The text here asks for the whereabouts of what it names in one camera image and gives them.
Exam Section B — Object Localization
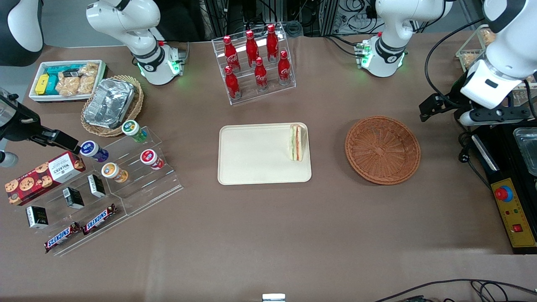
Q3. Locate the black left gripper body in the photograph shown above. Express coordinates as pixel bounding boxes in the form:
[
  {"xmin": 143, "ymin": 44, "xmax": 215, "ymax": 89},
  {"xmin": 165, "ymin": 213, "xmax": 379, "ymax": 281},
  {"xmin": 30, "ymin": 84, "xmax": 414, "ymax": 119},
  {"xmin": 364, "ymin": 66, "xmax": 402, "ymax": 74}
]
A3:
[{"xmin": 448, "ymin": 95, "xmax": 521, "ymax": 112}]

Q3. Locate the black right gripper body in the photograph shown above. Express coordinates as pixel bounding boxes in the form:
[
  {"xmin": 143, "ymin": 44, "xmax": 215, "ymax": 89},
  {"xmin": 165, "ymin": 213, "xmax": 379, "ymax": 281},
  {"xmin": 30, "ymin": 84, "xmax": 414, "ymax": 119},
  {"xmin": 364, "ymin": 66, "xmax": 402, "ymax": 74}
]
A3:
[{"xmin": 0, "ymin": 87, "xmax": 42, "ymax": 142}]

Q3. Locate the triangular sandwich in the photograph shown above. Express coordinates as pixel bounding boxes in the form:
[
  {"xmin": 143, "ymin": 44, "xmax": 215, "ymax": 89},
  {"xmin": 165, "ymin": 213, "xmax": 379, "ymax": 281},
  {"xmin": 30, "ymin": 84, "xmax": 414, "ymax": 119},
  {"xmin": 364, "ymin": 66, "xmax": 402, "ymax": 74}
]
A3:
[{"xmin": 288, "ymin": 123, "xmax": 305, "ymax": 162}]

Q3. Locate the brown round wicker basket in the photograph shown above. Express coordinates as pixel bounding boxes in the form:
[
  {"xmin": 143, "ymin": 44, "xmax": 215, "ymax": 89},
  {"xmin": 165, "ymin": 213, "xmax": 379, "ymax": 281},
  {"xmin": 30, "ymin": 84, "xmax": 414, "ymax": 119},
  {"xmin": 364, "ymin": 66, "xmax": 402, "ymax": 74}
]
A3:
[{"xmin": 344, "ymin": 116, "xmax": 421, "ymax": 185}]

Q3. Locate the light oval wicker basket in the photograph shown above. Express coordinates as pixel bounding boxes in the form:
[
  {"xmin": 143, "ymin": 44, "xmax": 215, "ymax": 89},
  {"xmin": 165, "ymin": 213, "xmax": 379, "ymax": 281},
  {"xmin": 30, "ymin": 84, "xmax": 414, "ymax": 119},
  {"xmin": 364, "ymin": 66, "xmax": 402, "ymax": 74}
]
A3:
[{"xmin": 81, "ymin": 75, "xmax": 144, "ymax": 138}]

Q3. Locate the cream plastic tray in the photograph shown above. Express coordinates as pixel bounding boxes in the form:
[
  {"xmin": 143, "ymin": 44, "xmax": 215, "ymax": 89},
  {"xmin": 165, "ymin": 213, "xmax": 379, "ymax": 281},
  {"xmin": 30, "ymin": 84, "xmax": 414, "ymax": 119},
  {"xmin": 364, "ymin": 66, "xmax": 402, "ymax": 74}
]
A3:
[{"xmin": 217, "ymin": 122, "xmax": 313, "ymax": 185}]

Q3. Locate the blue lid snack cup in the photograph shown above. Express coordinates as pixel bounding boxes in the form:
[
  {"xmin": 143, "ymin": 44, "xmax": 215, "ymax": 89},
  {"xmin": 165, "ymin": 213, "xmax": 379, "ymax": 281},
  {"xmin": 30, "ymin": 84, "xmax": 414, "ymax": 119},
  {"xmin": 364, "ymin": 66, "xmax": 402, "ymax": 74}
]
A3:
[{"xmin": 79, "ymin": 140, "xmax": 109, "ymax": 164}]

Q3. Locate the white plastic bin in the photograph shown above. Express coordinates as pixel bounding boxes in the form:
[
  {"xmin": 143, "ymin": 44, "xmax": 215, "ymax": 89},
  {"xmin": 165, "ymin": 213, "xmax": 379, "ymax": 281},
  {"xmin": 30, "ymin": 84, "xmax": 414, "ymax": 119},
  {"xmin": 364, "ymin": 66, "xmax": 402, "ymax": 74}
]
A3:
[{"xmin": 29, "ymin": 60, "xmax": 108, "ymax": 104}]

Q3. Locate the red Walkers cookie box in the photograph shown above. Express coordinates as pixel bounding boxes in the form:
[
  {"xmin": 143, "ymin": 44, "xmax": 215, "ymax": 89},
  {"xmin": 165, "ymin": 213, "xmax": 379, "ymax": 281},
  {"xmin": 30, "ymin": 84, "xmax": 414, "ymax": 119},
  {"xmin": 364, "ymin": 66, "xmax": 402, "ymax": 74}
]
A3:
[{"xmin": 5, "ymin": 151, "xmax": 86, "ymax": 206}]

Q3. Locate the yellow snack box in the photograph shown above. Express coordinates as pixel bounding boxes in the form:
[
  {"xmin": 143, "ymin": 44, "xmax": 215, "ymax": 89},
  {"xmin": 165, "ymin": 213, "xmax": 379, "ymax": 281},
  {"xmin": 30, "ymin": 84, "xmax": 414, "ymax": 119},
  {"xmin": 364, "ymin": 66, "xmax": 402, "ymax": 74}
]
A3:
[{"xmin": 35, "ymin": 74, "xmax": 50, "ymax": 96}]

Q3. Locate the small black carton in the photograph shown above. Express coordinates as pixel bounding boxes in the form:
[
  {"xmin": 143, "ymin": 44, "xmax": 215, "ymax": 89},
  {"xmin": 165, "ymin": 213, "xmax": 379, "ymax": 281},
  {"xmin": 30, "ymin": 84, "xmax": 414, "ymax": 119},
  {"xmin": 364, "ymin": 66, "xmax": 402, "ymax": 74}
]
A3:
[
  {"xmin": 87, "ymin": 174, "xmax": 107, "ymax": 198},
  {"xmin": 62, "ymin": 187, "xmax": 85, "ymax": 210},
  {"xmin": 26, "ymin": 205, "xmax": 49, "ymax": 229}
]

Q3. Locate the orange snack cup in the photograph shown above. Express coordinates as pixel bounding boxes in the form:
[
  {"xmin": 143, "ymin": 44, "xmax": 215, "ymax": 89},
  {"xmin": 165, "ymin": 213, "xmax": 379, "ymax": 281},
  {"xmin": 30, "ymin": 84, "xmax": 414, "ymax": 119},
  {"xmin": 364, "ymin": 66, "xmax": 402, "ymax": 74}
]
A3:
[{"xmin": 101, "ymin": 162, "xmax": 129, "ymax": 184}]

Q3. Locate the clear bag of cookies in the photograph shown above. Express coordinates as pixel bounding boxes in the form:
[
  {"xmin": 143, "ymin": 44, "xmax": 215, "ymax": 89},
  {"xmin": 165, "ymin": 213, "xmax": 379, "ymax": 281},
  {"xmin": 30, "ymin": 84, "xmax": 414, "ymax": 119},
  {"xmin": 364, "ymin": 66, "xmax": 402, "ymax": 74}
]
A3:
[
  {"xmin": 56, "ymin": 75, "xmax": 81, "ymax": 96},
  {"xmin": 78, "ymin": 62, "xmax": 99, "ymax": 95}
]

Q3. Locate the clear metal-rimmed pan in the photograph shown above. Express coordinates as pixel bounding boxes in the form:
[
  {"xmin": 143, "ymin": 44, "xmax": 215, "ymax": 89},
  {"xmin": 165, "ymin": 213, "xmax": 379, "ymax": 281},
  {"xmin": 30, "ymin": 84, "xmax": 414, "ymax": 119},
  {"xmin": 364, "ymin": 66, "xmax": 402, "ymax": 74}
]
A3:
[{"xmin": 513, "ymin": 127, "xmax": 537, "ymax": 177}]

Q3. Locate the aluminium foil container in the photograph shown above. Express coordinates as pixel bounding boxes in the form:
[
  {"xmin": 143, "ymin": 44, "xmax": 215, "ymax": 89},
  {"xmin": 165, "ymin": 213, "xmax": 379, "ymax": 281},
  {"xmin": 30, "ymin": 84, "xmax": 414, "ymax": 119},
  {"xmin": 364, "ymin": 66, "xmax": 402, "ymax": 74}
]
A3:
[{"xmin": 83, "ymin": 78, "xmax": 136, "ymax": 129}]

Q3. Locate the black machine with yellow panel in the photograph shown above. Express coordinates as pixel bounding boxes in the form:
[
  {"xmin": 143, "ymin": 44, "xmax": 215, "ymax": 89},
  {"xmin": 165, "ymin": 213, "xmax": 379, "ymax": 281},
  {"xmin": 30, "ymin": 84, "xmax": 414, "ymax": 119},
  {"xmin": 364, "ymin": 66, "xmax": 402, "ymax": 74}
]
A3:
[{"xmin": 472, "ymin": 124, "xmax": 537, "ymax": 255}]

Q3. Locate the green lid snack cup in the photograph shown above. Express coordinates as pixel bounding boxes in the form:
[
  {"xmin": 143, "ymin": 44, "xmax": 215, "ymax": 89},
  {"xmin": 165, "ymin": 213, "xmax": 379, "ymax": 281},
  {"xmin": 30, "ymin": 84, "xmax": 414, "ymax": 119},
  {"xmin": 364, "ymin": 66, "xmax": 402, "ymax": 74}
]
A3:
[{"xmin": 121, "ymin": 120, "xmax": 149, "ymax": 143}]

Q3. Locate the clear acrylic snack stand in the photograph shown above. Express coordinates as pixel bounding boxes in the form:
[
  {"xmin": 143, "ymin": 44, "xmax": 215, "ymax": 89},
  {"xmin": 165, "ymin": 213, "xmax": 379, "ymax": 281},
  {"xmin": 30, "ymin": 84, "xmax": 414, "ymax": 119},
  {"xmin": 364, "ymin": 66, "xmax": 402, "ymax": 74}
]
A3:
[{"xmin": 8, "ymin": 168, "xmax": 128, "ymax": 257}]

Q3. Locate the Snickers bar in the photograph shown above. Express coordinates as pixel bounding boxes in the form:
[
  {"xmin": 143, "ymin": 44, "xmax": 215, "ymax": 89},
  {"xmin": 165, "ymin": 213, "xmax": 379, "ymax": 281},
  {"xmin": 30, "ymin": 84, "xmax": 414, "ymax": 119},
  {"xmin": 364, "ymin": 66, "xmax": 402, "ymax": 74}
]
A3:
[
  {"xmin": 44, "ymin": 221, "xmax": 83, "ymax": 254},
  {"xmin": 82, "ymin": 203, "xmax": 119, "ymax": 236}
]

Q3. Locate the red lid snack cup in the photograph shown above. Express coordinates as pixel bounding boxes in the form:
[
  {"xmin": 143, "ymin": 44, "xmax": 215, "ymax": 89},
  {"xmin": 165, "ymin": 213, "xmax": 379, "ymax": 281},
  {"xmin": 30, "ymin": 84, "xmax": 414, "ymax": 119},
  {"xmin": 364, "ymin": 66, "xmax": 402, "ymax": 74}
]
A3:
[{"xmin": 140, "ymin": 149, "xmax": 165, "ymax": 170}]

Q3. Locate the clear acrylic cup stand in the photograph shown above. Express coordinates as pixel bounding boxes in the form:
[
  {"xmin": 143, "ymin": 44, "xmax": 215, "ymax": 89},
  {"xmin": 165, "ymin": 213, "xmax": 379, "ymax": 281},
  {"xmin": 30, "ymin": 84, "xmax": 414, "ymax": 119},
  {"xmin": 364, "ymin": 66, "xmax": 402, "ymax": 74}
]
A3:
[{"xmin": 93, "ymin": 125, "xmax": 184, "ymax": 217}]

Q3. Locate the clear acrylic bottle rack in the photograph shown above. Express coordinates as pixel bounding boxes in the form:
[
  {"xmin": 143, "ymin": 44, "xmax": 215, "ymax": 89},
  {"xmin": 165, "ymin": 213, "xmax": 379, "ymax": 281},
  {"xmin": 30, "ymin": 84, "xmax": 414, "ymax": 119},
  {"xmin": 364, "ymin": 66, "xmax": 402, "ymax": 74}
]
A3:
[{"xmin": 211, "ymin": 23, "xmax": 297, "ymax": 106}]

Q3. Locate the red cola bottle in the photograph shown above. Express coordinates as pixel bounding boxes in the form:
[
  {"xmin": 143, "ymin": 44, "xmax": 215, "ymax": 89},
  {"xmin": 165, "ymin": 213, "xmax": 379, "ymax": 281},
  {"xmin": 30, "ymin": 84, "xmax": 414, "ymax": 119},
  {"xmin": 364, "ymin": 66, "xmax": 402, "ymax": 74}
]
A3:
[
  {"xmin": 245, "ymin": 30, "xmax": 260, "ymax": 68},
  {"xmin": 224, "ymin": 66, "xmax": 242, "ymax": 100},
  {"xmin": 223, "ymin": 35, "xmax": 240, "ymax": 72},
  {"xmin": 278, "ymin": 50, "xmax": 292, "ymax": 86},
  {"xmin": 254, "ymin": 57, "xmax": 269, "ymax": 91},
  {"xmin": 266, "ymin": 24, "xmax": 279, "ymax": 63}
]

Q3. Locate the dark clothed person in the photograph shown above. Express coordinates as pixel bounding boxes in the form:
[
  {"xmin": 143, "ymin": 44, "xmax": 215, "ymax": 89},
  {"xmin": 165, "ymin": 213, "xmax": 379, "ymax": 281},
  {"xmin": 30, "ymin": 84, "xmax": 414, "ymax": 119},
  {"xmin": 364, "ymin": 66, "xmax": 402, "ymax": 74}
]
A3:
[{"xmin": 156, "ymin": 0, "xmax": 207, "ymax": 42}]

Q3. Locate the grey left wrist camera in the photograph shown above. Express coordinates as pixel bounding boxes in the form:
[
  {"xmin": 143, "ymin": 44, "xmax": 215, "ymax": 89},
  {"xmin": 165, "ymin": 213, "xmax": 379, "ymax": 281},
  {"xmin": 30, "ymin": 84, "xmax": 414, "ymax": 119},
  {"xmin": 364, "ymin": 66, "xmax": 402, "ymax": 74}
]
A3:
[{"xmin": 457, "ymin": 107, "xmax": 532, "ymax": 127}]

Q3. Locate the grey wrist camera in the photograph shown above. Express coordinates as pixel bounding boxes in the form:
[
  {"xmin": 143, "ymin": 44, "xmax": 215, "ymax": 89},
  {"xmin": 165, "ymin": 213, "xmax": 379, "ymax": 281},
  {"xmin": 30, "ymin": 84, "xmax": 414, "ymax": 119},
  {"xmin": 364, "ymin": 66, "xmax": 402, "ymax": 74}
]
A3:
[
  {"xmin": 0, "ymin": 150, "xmax": 20, "ymax": 169},
  {"xmin": 457, "ymin": 107, "xmax": 532, "ymax": 127}
]

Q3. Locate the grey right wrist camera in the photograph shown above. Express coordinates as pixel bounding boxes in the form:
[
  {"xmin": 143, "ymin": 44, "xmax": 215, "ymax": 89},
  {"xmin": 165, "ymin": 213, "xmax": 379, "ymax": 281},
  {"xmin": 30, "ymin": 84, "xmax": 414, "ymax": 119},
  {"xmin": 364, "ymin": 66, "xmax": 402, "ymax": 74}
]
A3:
[{"xmin": 0, "ymin": 150, "xmax": 20, "ymax": 169}]

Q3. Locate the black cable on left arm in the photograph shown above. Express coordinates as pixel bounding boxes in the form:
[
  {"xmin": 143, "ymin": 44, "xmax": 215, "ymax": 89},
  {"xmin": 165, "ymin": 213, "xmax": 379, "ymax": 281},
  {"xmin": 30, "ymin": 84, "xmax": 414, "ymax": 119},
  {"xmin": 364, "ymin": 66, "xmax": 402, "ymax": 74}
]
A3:
[{"xmin": 425, "ymin": 19, "xmax": 486, "ymax": 101}]

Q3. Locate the wire bread rack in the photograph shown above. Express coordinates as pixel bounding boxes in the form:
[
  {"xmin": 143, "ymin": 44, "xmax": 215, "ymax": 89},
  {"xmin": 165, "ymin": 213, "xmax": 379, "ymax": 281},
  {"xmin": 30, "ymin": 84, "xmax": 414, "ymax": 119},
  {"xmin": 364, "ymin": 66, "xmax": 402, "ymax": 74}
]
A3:
[{"xmin": 456, "ymin": 24, "xmax": 537, "ymax": 110}]

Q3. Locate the black power cable with plug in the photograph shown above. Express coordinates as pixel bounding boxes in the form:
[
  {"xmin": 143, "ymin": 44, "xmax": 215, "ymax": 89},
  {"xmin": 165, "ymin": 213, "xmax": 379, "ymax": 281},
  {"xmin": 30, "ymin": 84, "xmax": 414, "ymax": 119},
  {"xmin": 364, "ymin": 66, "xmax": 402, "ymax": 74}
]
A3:
[{"xmin": 457, "ymin": 131, "xmax": 494, "ymax": 192}]

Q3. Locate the tangle of black cables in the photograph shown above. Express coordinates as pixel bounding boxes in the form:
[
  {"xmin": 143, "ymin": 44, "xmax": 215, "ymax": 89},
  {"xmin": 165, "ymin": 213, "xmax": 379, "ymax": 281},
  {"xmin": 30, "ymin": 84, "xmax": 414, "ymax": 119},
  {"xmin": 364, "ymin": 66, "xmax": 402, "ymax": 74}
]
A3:
[{"xmin": 323, "ymin": 0, "xmax": 380, "ymax": 47}]

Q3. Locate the black floor cable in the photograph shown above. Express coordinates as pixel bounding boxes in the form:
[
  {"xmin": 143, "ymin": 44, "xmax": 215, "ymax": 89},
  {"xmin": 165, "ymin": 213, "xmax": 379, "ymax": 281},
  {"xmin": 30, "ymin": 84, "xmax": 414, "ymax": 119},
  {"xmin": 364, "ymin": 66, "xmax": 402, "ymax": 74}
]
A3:
[{"xmin": 373, "ymin": 279, "xmax": 537, "ymax": 302}]

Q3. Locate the aluminium frame post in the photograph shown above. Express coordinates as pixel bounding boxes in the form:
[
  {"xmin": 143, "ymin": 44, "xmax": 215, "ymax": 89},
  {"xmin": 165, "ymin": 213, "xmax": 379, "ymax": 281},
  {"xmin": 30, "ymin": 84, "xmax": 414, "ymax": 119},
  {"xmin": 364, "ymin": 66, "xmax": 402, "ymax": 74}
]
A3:
[{"xmin": 205, "ymin": 0, "xmax": 229, "ymax": 38}]

